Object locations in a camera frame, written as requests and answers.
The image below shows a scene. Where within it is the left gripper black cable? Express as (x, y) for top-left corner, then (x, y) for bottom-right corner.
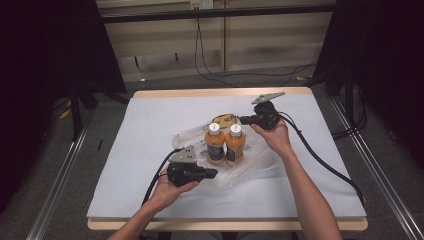
(141, 148), (184, 206)

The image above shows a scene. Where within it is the aluminium floor rail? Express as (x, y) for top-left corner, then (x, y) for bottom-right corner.
(25, 124), (92, 240)
(329, 96), (424, 240)

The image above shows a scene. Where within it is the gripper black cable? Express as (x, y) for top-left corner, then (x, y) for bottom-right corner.
(141, 148), (184, 206)
(278, 111), (366, 205)

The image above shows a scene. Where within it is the person's left hand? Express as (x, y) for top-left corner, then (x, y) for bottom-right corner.
(148, 167), (200, 213)

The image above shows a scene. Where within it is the dark curtain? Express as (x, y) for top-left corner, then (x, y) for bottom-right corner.
(313, 0), (424, 168)
(0, 0), (128, 214)

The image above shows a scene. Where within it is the wooden desk leg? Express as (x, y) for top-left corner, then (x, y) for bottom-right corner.
(221, 16), (228, 72)

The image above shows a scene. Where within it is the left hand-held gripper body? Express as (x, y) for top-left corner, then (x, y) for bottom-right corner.
(165, 144), (202, 188)

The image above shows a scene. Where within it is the black wall cable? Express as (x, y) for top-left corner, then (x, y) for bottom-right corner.
(194, 18), (241, 88)
(198, 18), (318, 78)

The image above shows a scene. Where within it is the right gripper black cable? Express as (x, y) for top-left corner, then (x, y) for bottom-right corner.
(278, 111), (366, 205)

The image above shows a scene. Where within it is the translucent white plastic bag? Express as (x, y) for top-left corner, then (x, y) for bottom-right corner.
(171, 113), (282, 190)

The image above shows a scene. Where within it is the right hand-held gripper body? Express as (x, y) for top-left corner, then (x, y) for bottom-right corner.
(251, 91), (286, 131)

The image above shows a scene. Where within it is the white wall socket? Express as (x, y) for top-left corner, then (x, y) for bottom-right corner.
(189, 0), (214, 10)

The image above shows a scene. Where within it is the orange juice bottle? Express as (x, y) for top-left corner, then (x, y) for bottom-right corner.
(225, 123), (247, 167)
(204, 122), (227, 166)

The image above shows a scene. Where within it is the black metal stand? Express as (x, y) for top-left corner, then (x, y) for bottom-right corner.
(68, 78), (99, 142)
(331, 68), (368, 140)

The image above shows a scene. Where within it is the person's right hand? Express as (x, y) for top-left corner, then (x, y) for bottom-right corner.
(250, 119), (294, 158)

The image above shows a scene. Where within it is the long wooden desk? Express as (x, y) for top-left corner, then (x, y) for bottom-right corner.
(95, 0), (336, 24)

